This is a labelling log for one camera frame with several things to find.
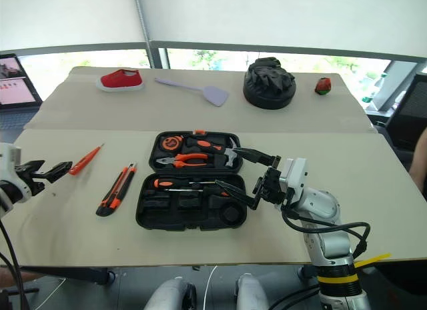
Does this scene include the silver rounded robot shell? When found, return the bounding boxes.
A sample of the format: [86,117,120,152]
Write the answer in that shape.
[143,277,198,310]
[234,273,270,310]

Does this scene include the red green toy fruit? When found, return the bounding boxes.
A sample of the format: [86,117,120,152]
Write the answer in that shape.
[314,77,333,96]

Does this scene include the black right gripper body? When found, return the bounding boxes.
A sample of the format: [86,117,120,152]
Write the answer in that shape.
[261,166,288,207]

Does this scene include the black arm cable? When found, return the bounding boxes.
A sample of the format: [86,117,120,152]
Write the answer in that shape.
[0,219,28,310]
[281,205,372,260]

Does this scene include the red canvas shoe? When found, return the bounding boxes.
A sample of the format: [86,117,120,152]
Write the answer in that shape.
[95,68,145,92]

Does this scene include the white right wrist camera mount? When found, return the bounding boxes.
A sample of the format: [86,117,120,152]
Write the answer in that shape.
[278,157,308,205]

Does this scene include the black handled thin screwdriver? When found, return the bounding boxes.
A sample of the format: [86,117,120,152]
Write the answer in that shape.
[164,185,232,198]

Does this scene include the black table caster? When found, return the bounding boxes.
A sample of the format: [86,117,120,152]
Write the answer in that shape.
[297,265,318,281]

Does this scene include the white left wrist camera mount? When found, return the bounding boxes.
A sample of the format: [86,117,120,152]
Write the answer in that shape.
[0,142,33,204]

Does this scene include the black floor cable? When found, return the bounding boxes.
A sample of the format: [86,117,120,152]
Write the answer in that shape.
[266,282,322,310]

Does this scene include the black plastic tool case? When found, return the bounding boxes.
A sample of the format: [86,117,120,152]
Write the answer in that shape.
[135,129,249,232]

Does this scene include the black table foot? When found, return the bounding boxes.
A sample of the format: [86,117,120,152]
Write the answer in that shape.
[19,265,117,286]

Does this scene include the ribbed metal pole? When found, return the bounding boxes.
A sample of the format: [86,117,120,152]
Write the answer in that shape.
[133,0,155,69]

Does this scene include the grey window frame rail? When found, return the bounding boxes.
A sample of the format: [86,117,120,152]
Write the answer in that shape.
[0,39,427,63]

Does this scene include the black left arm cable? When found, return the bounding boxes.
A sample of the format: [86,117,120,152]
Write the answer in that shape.
[0,219,28,310]

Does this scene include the orange handled screwdriver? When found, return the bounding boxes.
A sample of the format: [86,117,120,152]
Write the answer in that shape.
[153,177,218,189]

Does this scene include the yellow zip tie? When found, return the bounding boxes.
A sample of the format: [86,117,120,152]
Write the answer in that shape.
[353,253,392,268]

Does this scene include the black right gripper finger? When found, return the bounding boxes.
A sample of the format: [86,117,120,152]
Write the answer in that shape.
[238,147,282,169]
[214,176,265,211]

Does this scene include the grey white panel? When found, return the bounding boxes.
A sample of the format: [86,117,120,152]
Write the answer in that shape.
[370,59,418,113]

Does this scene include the black round cushion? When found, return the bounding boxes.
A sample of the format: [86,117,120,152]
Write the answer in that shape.
[242,71,298,111]

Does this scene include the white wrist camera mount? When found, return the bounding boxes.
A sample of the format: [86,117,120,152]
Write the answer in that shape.
[278,157,308,205]
[0,142,33,204]

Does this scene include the orange voltage tester pen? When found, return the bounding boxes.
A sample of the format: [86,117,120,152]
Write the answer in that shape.
[67,143,105,177]

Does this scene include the black tape roll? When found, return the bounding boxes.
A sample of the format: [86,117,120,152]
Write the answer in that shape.
[221,205,244,225]

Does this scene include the black office chair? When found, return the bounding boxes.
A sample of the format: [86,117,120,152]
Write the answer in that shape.
[386,71,427,151]

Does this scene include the thin white cable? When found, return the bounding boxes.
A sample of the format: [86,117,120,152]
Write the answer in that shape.
[203,265,218,310]

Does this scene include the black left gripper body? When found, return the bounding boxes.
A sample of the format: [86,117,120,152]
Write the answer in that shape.
[13,169,47,197]

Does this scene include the orange black utility knife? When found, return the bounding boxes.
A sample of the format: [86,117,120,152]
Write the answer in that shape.
[95,162,138,218]

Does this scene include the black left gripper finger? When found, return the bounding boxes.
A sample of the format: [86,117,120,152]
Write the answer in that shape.
[39,160,73,185]
[15,159,47,174]

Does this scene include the orange black tape measure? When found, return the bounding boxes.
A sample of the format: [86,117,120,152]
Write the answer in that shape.
[159,135,184,152]

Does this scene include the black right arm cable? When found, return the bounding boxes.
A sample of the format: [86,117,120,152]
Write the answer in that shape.
[281,205,372,260]

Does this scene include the purple plastic spatula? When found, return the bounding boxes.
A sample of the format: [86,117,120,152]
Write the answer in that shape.
[153,77,230,108]

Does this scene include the green bottle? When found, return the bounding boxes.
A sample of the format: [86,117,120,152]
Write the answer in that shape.
[362,72,388,105]

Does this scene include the orange handled pliers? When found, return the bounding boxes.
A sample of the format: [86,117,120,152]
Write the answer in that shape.
[155,152,209,169]

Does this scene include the open laptop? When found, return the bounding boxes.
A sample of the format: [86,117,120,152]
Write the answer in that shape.
[0,53,44,135]

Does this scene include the orange black claw hammer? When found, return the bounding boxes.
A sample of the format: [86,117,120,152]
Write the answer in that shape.
[185,136,243,168]

